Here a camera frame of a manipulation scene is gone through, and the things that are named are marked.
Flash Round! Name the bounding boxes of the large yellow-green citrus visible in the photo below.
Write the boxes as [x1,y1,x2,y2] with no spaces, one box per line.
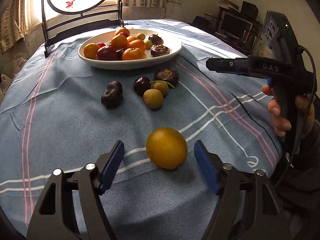
[146,127,188,170]

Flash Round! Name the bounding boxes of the large dark plum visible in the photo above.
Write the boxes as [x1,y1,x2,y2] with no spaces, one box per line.
[96,46,118,61]

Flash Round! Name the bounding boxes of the large orange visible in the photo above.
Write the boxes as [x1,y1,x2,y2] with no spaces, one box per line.
[111,34,128,50]

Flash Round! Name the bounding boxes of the orange tangerine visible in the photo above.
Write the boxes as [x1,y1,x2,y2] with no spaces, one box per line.
[83,43,100,60]
[114,27,130,37]

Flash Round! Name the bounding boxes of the red cherry tomato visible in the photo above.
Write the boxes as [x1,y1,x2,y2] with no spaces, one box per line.
[97,42,106,48]

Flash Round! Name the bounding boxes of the person right hand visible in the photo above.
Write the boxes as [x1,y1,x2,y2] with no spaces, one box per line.
[267,95,319,141]

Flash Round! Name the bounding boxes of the computer monitor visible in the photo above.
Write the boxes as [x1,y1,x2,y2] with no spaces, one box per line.
[217,11,253,42]

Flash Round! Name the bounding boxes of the white oval plate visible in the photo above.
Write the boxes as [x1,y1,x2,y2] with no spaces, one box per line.
[78,28,182,70]

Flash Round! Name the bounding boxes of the dark wrinkled passion fruit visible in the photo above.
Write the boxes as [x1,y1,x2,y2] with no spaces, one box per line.
[153,68,180,87]

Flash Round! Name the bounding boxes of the blue striped tablecloth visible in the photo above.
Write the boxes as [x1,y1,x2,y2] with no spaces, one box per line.
[1,20,281,239]

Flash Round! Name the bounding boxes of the dark oblong fruit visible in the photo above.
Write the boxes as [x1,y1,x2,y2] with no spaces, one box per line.
[101,81,123,109]

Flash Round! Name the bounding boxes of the small yellow-green fruit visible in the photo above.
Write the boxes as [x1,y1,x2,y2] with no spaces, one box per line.
[143,89,164,109]

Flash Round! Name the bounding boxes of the orange tangerine plate front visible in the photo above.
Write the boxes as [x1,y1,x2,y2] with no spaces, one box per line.
[121,48,146,61]

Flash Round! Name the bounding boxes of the orange tangerine on plate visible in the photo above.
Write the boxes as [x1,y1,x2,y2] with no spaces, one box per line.
[114,27,130,37]

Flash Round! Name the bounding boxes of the round bird painting screen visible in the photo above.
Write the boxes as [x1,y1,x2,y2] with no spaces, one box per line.
[41,0,124,58]

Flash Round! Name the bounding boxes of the black cable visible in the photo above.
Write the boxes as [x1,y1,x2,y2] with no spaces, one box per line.
[272,45,318,188]

